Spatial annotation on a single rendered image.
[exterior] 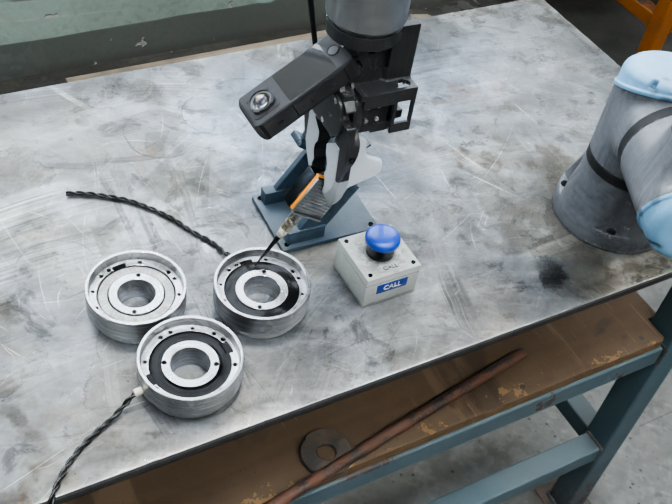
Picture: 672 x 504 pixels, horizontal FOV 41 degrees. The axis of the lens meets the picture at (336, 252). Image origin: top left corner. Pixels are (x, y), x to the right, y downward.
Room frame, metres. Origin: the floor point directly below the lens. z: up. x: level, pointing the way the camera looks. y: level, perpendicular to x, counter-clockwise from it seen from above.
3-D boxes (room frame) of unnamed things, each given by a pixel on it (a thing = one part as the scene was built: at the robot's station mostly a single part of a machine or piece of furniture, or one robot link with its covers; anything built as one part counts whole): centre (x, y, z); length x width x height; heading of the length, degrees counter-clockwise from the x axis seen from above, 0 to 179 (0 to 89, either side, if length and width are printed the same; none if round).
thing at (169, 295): (0.61, 0.20, 0.82); 0.08 x 0.08 x 0.02
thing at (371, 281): (0.73, -0.05, 0.82); 0.08 x 0.07 x 0.05; 125
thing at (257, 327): (0.65, 0.07, 0.82); 0.10 x 0.10 x 0.04
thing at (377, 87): (0.73, 0.01, 1.07); 0.09 x 0.08 x 0.12; 123
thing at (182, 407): (0.54, 0.12, 0.82); 0.10 x 0.10 x 0.04
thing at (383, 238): (0.72, -0.05, 0.85); 0.04 x 0.04 x 0.05
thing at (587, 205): (0.92, -0.34, 0.85); 0.15 x 0.15 x 0.10
